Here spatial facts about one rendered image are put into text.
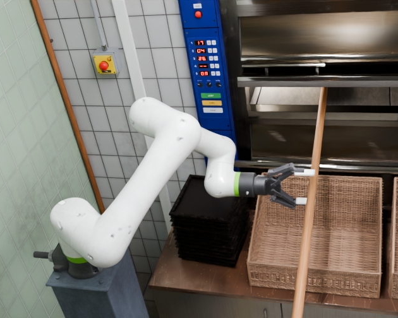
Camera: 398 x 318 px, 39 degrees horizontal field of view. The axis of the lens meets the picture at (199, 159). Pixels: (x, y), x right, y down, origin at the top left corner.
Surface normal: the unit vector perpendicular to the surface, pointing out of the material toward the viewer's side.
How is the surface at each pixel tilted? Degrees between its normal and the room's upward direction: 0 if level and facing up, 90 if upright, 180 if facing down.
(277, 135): 70
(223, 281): 0
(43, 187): 90
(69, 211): 5
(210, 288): 0
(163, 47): 90
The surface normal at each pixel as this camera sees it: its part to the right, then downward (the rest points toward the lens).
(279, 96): -0.14, -0.79
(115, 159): -0.24, 0.61
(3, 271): 0.96, 0.04
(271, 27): -0.28, 0.29
